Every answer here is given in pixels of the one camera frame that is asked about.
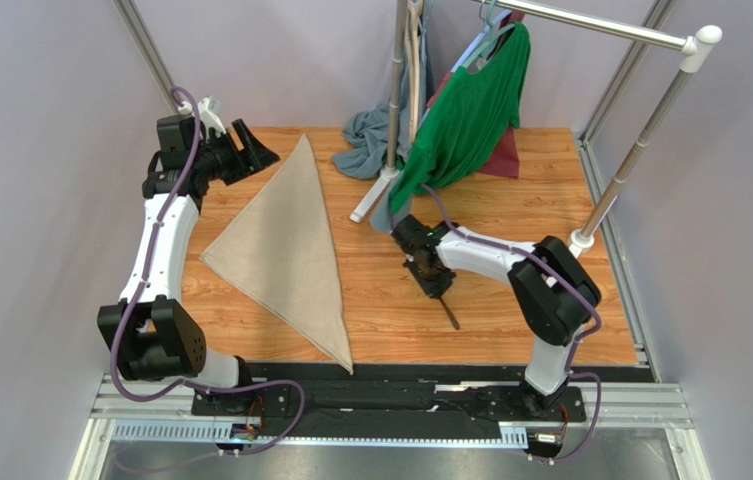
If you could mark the green t-shirt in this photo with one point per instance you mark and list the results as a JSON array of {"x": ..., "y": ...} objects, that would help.
[{"x": 467, "y": 120}]

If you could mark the maroon garment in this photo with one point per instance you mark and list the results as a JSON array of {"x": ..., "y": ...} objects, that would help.
[{"x": 504, "y": 159}]

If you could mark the dark wooden fork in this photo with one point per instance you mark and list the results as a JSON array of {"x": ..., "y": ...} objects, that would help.
[{"x": 450, "y": 315}]

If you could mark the blue-grey garment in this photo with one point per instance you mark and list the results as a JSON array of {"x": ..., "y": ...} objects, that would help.
[{"x": 367, "y": 132}]

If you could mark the aluminium frame rail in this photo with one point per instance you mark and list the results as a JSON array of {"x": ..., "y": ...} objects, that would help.
[{"x": 642, "y": 429}]

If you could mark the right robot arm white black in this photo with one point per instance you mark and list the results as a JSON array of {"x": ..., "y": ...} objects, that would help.
[{"x": 555, "y": 294}]

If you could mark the silver white clothes rack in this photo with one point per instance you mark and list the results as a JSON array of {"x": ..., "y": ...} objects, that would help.
[{"x": 695, "y": 50}]

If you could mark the beige wooden clothes hanger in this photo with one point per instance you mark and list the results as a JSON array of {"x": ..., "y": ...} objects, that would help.
[{"x": 414, "y": 60}]

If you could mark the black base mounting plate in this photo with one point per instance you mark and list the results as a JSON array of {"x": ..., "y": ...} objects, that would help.
[{"x": 412, "y": 403}]

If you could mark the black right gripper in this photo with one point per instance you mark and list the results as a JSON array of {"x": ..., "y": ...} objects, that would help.
[{"x": 435, "y": 282}]

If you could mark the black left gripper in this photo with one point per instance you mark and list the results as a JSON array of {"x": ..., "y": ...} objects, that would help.
[{"x": 255, "y": 156}]

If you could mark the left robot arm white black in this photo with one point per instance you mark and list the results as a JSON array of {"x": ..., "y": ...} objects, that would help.
[{"x": 149, "y": 333}]

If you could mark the teal clothes hanger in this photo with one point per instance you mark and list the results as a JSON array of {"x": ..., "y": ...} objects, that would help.
[{"x": 486, "y": 41}]

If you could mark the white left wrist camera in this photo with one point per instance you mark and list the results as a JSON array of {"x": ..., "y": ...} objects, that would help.
[{"x": 208, "y": 112}]

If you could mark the beige linen napkin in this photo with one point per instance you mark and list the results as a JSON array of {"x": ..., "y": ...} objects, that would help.
[{"x": 279, "y": 251}]

